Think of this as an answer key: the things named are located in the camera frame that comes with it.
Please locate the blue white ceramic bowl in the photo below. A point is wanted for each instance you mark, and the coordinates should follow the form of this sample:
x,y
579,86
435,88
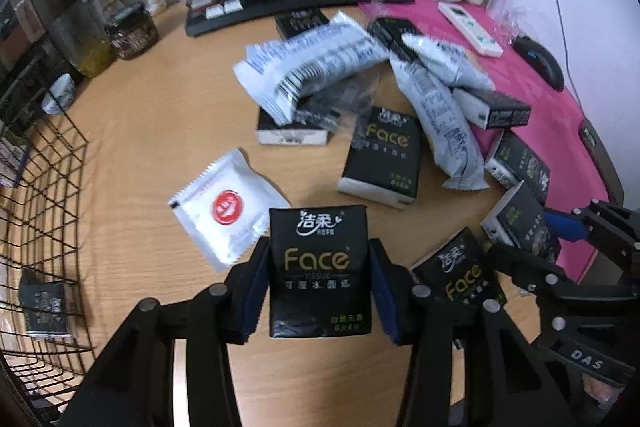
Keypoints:
x,y
60,96

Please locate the white wet wipe pack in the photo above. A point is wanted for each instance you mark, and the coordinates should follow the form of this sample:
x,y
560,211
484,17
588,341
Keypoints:
x,y
278,74
449,62
454,147

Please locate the dark glass jar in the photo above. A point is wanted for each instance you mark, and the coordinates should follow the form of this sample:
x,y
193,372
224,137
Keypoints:
x,y
132,31

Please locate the white remote control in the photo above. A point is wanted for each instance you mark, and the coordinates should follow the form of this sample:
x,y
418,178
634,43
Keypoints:
x,y
473,32

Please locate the white sachet red circle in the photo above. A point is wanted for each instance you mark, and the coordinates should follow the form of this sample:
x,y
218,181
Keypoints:
x,y
226,209

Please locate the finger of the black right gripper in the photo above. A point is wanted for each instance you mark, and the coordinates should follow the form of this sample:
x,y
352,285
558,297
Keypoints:
x,y
527,271
611,229

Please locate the black tissue pack in basket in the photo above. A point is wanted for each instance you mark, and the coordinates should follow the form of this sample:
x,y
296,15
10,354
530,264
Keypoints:
x,y
48,307

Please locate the yellow contents glass jar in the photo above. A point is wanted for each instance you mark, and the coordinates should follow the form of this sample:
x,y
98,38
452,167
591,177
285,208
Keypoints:
x,y
79,35

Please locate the black white small box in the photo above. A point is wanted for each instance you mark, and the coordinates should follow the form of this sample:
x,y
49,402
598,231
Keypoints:
x,y
268,133
491,109

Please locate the black wire basket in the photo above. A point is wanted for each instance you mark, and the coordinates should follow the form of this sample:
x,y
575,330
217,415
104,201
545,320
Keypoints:
x,y
42,166

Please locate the black computer mouse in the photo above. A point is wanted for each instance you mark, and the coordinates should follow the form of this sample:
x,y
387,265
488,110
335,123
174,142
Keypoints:
x,y
540,60

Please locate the pink desk mat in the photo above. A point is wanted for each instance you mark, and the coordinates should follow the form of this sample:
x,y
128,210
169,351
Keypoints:
x,y
555,119

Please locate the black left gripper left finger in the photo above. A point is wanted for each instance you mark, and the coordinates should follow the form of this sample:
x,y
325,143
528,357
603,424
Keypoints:
x,y
247,283

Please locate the black Face tissue pack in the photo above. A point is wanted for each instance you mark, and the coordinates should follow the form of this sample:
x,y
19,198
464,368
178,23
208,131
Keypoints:
x,y
459,271
384,160
319,271

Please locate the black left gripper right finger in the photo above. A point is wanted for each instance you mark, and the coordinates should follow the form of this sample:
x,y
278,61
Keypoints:
x,y
391,288

